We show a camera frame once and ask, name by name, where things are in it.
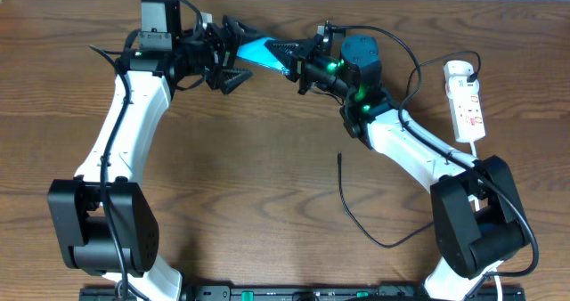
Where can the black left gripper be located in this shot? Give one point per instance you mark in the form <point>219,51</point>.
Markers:
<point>226,54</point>

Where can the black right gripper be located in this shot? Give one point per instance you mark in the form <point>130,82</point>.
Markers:
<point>301,53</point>

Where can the blue Galaxy smartphone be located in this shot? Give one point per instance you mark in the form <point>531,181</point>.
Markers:
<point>256,52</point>

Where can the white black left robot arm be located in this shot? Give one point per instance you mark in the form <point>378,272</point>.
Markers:
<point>103,223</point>

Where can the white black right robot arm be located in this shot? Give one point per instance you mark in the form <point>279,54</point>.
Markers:
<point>479,219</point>

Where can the white power strip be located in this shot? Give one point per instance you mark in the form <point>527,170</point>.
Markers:
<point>465,106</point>

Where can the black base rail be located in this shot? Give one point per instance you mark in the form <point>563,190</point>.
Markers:
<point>381,292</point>

